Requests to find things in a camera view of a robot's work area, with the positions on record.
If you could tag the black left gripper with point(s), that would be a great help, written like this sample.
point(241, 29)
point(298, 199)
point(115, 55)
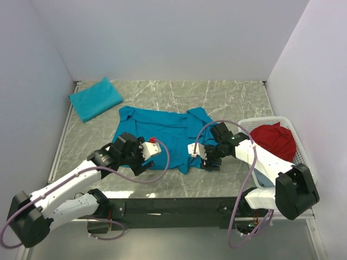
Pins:
point(137, 168)

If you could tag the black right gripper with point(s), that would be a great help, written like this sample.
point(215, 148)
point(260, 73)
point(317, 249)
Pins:
point(209, 161)

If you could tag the blue polo t-shirt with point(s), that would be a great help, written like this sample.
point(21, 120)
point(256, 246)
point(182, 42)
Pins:
point(175, 130)

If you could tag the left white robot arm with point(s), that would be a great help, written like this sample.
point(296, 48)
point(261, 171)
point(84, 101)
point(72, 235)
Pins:
point(33, 216)

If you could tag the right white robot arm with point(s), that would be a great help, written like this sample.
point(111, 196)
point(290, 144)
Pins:
point(294, 190)

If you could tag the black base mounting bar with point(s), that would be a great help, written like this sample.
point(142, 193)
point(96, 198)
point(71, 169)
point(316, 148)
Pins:
point(145, 213)

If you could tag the white plastic laundry basket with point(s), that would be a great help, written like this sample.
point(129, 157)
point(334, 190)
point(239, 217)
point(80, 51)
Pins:
point(264, 159)

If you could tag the red t-shirt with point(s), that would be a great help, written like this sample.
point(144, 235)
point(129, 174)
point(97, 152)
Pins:
point(277, 140)

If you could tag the folded teal t-shirt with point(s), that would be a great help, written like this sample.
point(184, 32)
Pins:
point(95, 100)

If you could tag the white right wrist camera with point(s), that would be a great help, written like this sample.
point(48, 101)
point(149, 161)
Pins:
point(197, 150)

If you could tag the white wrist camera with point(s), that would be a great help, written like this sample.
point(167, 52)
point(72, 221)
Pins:
point(151, 148)
point(197, 150)

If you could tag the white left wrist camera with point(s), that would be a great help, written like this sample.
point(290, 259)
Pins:
point(151, 148)

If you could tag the aluminium rail frame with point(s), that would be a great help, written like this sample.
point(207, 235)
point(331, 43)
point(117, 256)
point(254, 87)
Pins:
point(22, 252)

